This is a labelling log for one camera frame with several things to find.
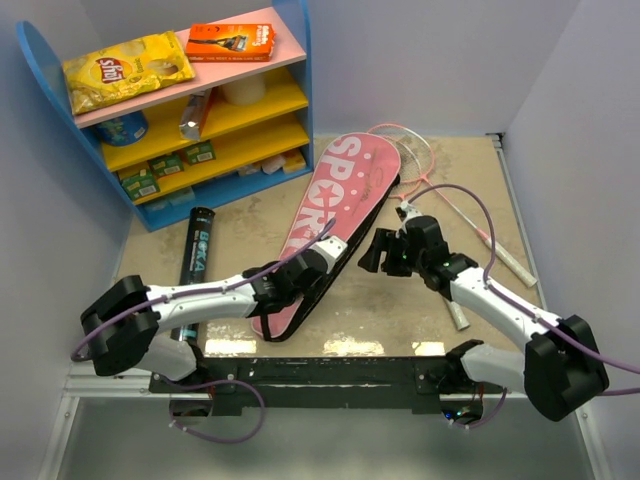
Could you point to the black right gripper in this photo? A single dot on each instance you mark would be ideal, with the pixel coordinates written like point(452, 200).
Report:
point(385, 240)

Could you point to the pink badminton racket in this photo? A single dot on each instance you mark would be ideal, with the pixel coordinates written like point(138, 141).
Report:
point(391, 132)
point(414, 170)

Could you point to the pink SPORT racket bag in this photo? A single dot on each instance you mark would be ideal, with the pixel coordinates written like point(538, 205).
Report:
point(351, 181)

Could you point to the black BOKA shuttlecock tube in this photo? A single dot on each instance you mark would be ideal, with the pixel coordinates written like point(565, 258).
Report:
point(195, 256)

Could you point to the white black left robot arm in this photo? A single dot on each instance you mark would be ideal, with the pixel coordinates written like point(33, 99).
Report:
point(126, 326)

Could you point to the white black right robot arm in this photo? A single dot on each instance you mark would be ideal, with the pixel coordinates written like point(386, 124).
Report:
point(555, 366)

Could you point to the green gum box right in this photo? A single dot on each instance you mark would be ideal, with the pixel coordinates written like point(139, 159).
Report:
point(198, 153)

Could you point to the green gum box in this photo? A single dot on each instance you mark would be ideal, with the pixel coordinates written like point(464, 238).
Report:
point(138, 183)
point(166, 165)
point(198, 153)

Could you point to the green gum box middle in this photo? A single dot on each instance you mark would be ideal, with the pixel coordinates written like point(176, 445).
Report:
point(166, 165)

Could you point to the blue wooden shelf unit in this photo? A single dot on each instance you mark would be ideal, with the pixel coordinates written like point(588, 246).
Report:
point(242, 124)

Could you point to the green gum box left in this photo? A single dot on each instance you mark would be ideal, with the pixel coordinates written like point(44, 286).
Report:
point(138, 183)

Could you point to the silver orange foil box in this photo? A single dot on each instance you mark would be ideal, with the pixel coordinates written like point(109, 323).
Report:
point(194, 114)

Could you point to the white paper roll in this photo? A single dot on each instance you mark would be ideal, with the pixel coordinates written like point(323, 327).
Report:
point(245, 91)

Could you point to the blue round snack can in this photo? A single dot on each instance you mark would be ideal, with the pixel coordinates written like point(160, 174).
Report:
point(123, 130)

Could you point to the orange Gillette razor box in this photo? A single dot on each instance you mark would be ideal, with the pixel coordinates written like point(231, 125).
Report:
point(230, 42)

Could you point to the yellow Lays chips bag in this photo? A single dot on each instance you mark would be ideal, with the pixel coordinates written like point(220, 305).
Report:
point(120, 72)

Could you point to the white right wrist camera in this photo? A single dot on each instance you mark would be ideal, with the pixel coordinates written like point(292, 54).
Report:
point(406, 211)

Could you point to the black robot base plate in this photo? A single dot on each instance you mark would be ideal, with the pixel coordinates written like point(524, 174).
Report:
point(422, 385)

